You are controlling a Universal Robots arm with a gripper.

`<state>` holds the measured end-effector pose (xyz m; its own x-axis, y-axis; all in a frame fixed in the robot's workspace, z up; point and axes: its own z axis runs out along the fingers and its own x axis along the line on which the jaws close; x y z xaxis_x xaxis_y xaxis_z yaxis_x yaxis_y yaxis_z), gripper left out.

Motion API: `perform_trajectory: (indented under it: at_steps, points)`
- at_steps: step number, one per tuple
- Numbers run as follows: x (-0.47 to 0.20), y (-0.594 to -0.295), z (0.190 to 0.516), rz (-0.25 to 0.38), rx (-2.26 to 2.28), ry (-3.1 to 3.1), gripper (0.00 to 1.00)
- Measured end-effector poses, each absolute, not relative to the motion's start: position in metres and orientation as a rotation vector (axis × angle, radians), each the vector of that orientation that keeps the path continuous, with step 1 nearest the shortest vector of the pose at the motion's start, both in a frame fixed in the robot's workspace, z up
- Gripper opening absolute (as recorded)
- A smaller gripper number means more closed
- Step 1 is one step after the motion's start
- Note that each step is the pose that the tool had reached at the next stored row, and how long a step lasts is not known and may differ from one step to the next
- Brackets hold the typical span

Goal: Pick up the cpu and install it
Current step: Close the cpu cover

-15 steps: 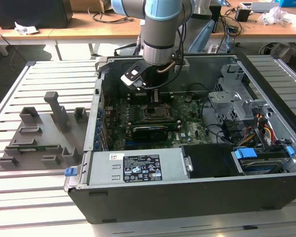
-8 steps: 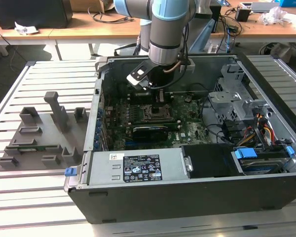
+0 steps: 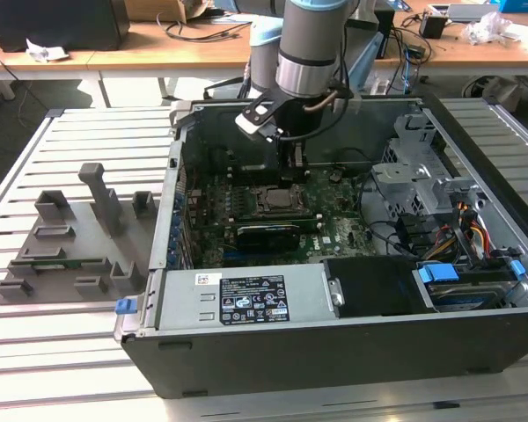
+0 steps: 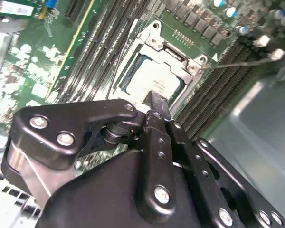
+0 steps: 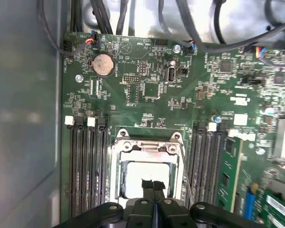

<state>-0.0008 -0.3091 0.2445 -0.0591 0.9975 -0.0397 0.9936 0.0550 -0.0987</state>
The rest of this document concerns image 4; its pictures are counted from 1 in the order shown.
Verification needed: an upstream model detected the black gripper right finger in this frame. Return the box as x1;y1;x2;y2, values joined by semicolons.
156;92;285;228

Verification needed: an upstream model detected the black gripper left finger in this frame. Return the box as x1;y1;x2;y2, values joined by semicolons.
0;90;180;223

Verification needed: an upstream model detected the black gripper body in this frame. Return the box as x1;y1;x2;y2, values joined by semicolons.
37;151;206;228

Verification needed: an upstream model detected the silver CPU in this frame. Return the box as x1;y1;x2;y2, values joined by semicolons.
118;53;190;112

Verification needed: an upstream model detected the metal socket cover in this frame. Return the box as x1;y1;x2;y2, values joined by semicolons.
135;37;202;107

